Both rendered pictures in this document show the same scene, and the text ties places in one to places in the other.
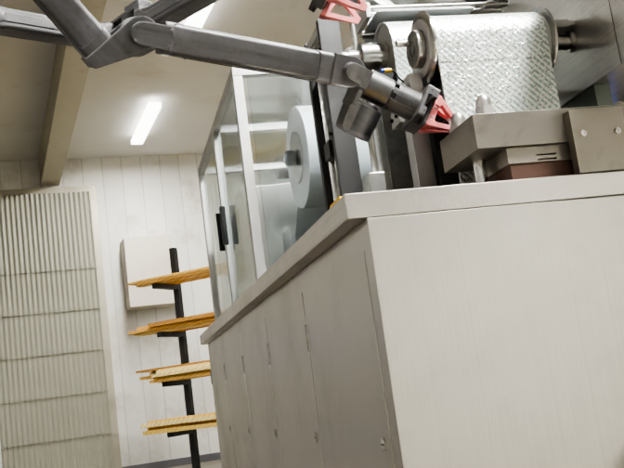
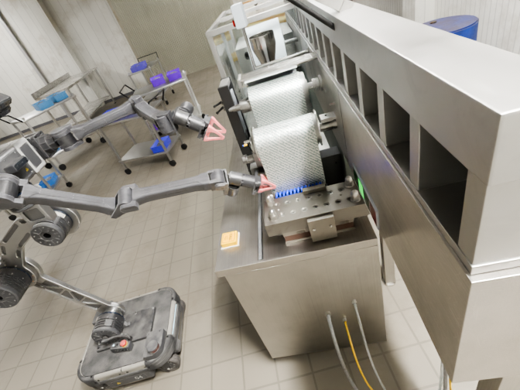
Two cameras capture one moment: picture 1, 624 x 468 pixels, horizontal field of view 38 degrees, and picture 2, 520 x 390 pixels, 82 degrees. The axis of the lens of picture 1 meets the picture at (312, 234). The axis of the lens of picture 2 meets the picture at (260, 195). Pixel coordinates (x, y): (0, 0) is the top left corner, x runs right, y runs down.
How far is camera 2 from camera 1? 1.53 m
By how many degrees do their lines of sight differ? 51
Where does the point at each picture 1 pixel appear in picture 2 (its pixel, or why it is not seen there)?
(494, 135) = (275, 231)
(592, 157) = (318, 236)
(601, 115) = (323, 221)
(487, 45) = (285, 149)
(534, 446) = (292, 315)
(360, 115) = (230, 191)
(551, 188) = (295, 258)
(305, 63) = (198, 188)
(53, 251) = not seen: outside the picture
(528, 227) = (287, 270)
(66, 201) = not seen: outside the picture
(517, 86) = (301, 164)
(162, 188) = not seen: outside the picture
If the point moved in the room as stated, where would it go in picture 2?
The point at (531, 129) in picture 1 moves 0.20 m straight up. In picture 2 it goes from (292, 227) to (278, 186)
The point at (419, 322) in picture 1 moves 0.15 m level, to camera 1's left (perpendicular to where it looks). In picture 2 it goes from (250, 296) to (220, 295)
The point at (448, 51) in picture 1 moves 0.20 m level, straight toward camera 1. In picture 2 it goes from (265, 156) to (244, 187)
